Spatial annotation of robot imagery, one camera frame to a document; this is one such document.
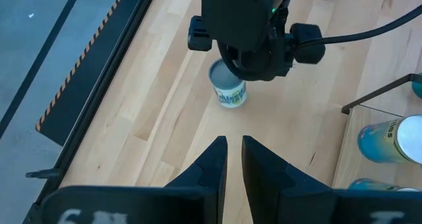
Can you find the black mat orange striped edge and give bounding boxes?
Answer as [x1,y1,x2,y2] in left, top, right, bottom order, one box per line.
[34,0,146,148]

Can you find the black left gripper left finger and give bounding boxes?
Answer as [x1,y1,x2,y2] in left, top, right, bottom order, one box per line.
[40,135,229,224]

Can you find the black shelf divider frame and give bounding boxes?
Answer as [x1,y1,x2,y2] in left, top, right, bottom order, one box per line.
[341,72,422,118]

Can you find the white blue yellow label can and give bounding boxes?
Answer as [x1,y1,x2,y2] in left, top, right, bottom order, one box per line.
[208,58,248,109]

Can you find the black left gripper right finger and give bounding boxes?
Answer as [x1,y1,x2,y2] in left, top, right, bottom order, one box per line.
[241,134,422,224]

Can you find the thick black gripper cable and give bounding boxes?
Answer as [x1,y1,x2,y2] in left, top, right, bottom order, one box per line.
[295,5,422,52]

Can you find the black aluminium table frame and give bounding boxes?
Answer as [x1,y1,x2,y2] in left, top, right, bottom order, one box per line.
[21,0,161,224]

